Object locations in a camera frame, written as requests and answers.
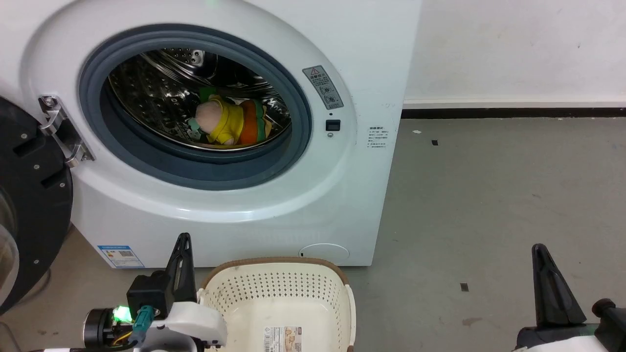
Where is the stainless steel washer drum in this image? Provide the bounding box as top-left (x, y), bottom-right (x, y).
top-left (108, 47), bottom-right (292, 152)

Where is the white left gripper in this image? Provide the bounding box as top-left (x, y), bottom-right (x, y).
top-left (135, 233), bottom-right (228, 352)

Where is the orange green burger plush toy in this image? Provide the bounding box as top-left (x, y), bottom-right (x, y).
top-left (238, 98), bottom-right (272, 145)

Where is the cream plastic laundry basket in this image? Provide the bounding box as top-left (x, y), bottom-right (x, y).
top-left (197, 257), bottom-right (357, 352)

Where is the blue energy label sticker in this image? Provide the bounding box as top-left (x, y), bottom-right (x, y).
top-left (97, 244), bottom-right (146, 269)

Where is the silver metal door hinge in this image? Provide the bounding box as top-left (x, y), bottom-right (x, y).
top-left (38, 95), bottom-right (95, 168)

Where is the black round washer door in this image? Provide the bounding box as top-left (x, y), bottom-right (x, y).
top-left (0, 97), bottom-right (74, 316)

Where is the small printed text sticker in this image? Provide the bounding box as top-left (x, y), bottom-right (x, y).
top-left (367, 125), bottom-right (390, 150)

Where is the plush doll in yellow hoodie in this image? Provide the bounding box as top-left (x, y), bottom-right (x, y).
top-left (195, 95), bottom-right (245, 146)

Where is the white front-load washing machine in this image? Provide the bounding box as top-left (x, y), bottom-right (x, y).
top-left (0, 0), bottom-right (424, 269)

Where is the white basket label sticker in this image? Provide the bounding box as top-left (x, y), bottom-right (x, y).
top-left (263, 326), bottom-right (303, 352)

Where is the grey warning sticker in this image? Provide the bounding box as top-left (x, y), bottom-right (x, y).
top-left (302, 65), bottom-right (344, 110)

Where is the grey rubber door gasket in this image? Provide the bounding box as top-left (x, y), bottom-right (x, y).
top-left (79, 24), bottom-right (313, 191)

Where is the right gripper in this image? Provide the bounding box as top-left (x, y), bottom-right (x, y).
top-left (513, 243), bottom-right (626, 352)

